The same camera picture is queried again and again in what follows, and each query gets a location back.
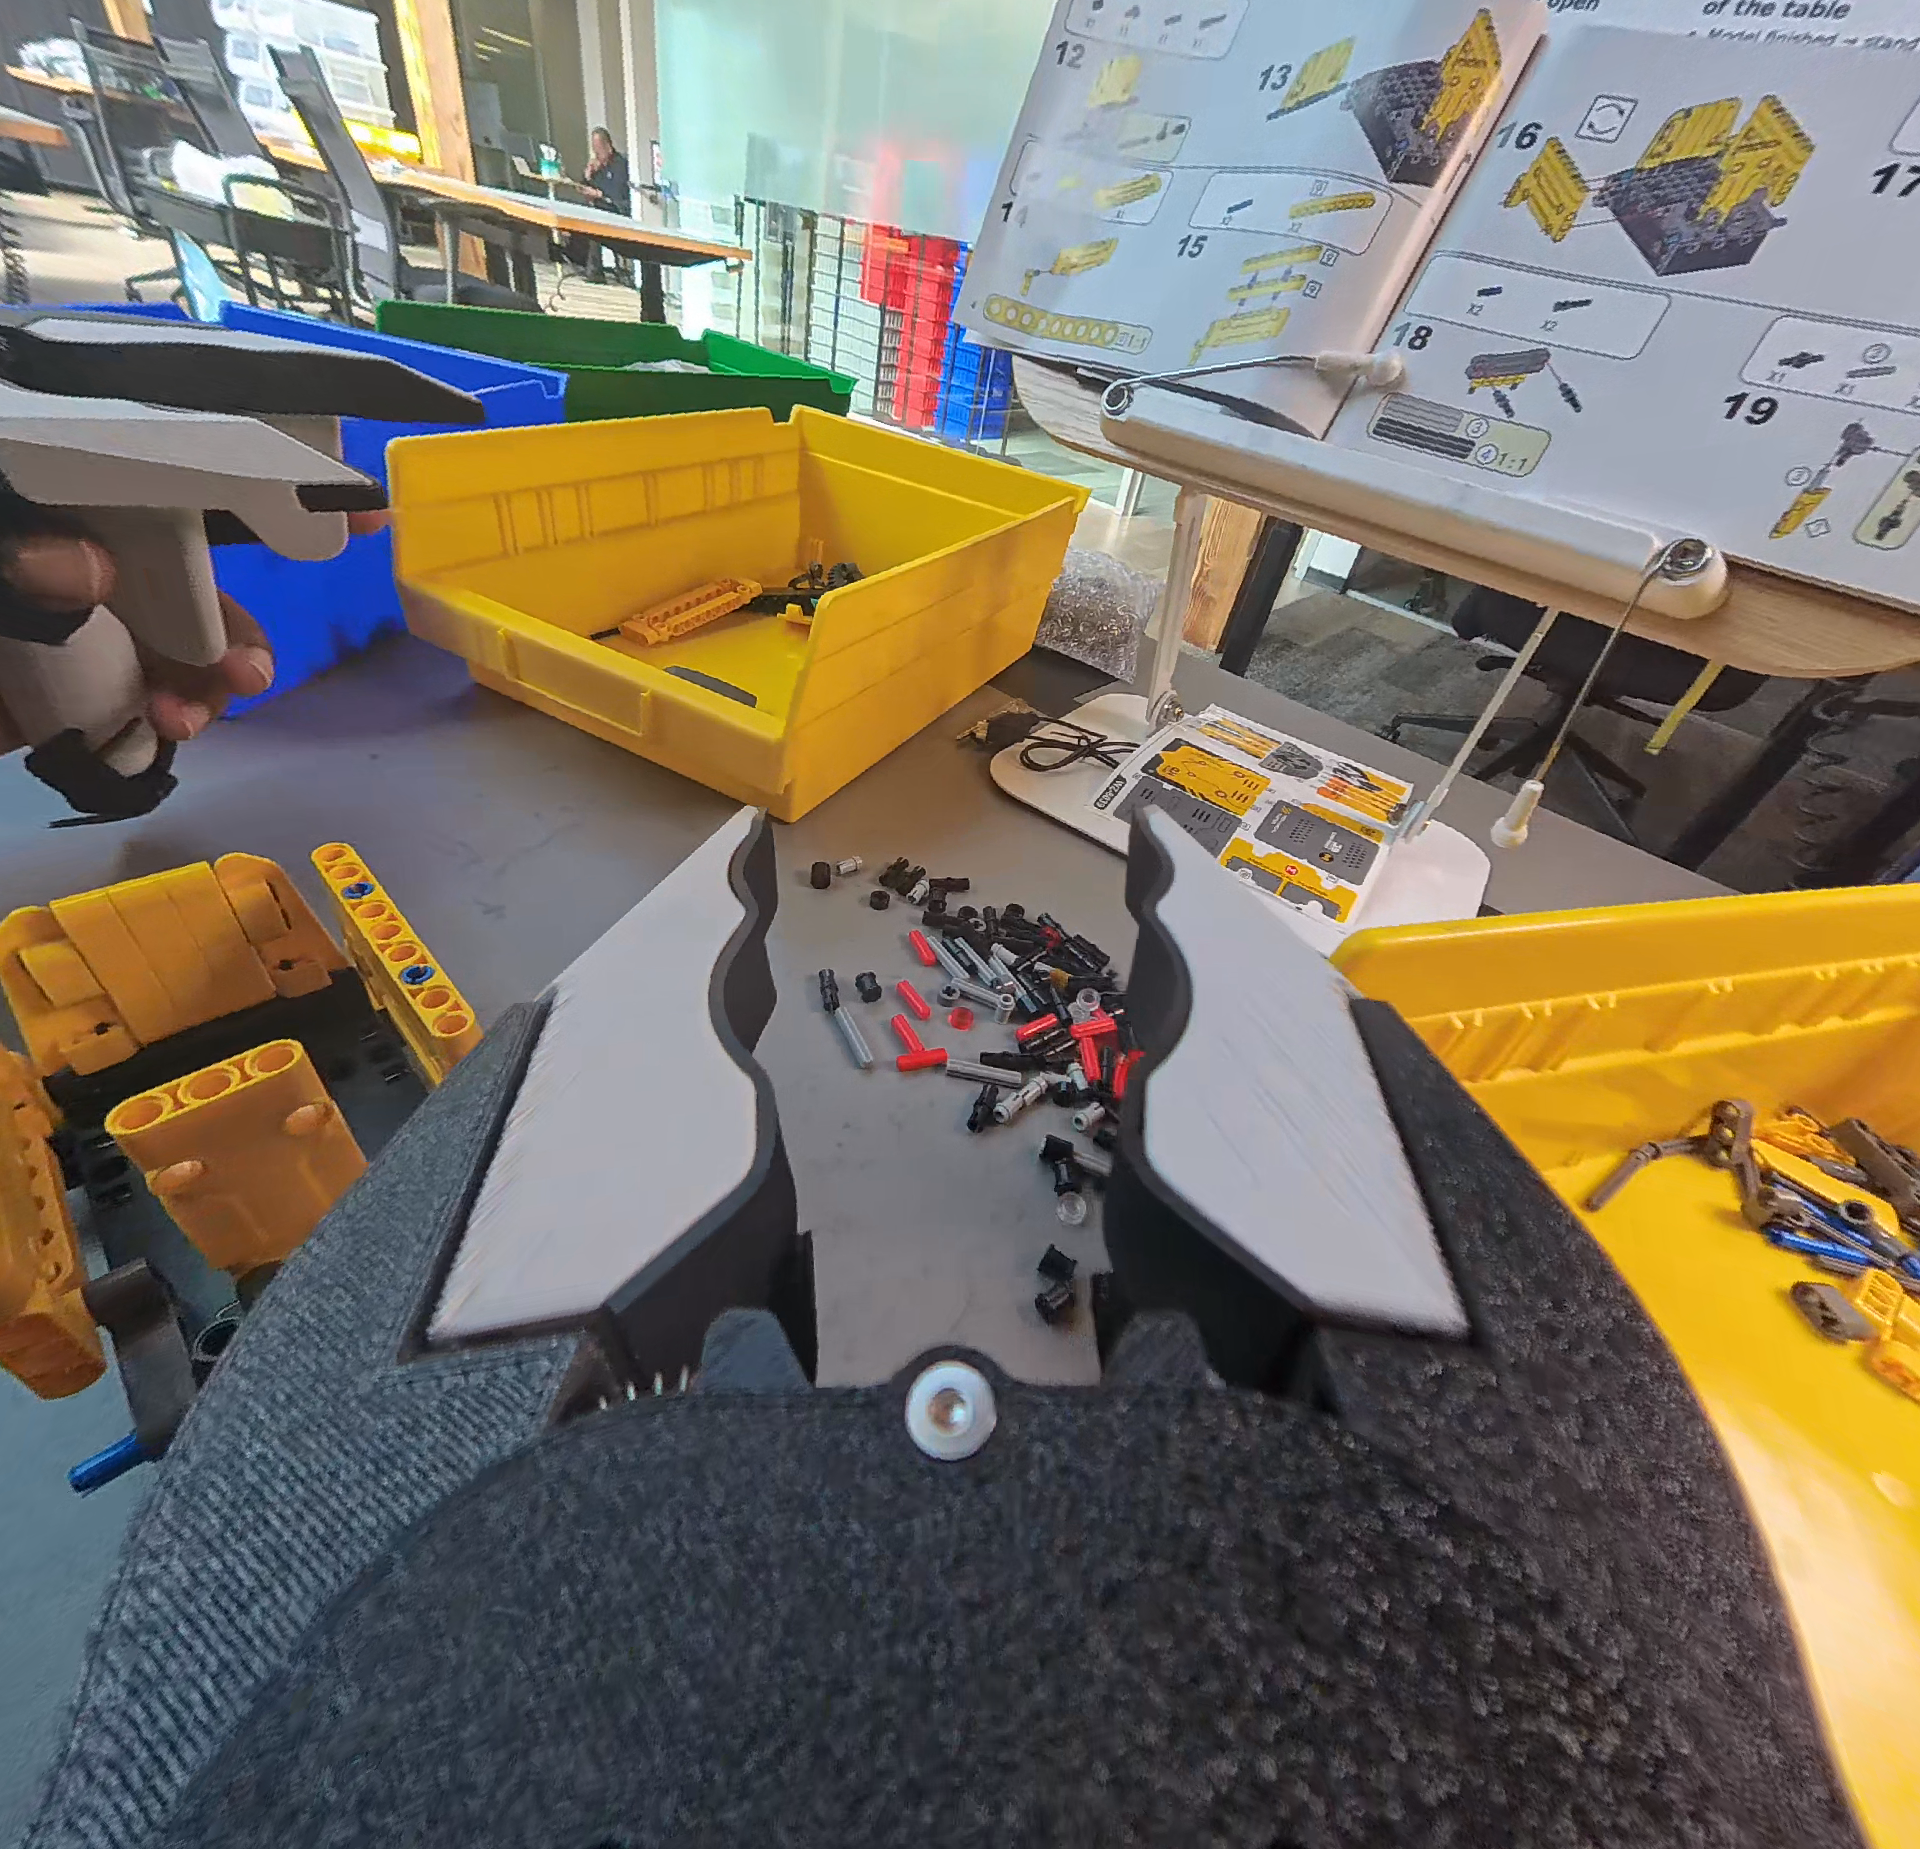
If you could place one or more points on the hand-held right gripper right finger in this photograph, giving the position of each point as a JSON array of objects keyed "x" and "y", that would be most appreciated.
[{"x": 1291, "y": 1145}]

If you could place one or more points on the clear bag of small parts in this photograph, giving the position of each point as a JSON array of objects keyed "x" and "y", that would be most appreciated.
[{"x": 1100, "y": 612}]

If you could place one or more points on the black office chair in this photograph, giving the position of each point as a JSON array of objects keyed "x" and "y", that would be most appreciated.
[{"x": 332, "y": 170}]

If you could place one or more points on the stack of red crates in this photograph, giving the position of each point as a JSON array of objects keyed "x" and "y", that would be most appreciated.
[{"x": 908, "y": 286}]

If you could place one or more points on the large lego instruction sheet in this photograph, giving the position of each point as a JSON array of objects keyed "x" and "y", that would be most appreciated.
[{"x": 1649, "y": 302}]

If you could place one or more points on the partly built yellow lego model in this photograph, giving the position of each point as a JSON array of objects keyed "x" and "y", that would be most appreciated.
[{"x": 241, "y": 1128}]

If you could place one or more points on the pile of small lego pins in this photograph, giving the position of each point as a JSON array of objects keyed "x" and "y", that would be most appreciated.
[{"x": 1019, "y": 980}]

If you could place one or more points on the person's left hand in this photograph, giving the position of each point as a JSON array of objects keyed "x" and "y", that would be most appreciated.
[{"x": 224, "y": 665}]

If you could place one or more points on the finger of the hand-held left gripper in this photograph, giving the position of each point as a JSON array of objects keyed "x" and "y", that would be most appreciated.
[
  {"x": 151, "y": 445},
  {"x": 224, "y": 372}
]

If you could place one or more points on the yellow plastic storage bin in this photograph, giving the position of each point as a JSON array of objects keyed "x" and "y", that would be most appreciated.
[
  {"x": 929, "y": 602},
  {"x": 1724, "y": 980}
]

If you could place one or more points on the white book stand with stickers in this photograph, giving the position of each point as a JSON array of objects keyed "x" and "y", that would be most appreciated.
[{"x": 1424, "y": 515}]

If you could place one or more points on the metal spring clip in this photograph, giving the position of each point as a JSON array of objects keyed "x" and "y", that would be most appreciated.
[
  {"x": 1350, "y": 365},
  {"x": 1688, "y": 560}
]

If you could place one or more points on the stack of blue crates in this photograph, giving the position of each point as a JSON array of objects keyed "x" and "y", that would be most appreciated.
[{"x": 975, "y": 377}]

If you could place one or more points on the green plastic storage bin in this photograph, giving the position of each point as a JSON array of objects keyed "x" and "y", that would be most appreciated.
[{"x": 673, "y": 377}]

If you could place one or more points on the wooden work table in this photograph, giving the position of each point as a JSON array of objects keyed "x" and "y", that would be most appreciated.
[{"x": 599, "y": 221}]

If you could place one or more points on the blue plastic storage bin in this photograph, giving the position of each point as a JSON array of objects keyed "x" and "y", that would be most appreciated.
[{"x": 300, "y": 602}]

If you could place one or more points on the wooden pillar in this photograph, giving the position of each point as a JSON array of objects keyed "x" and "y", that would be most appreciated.
[{"x": 419, "y": 46}]

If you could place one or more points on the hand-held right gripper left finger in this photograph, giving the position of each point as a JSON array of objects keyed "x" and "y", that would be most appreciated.
[{"x": 599, "y": 1128}]

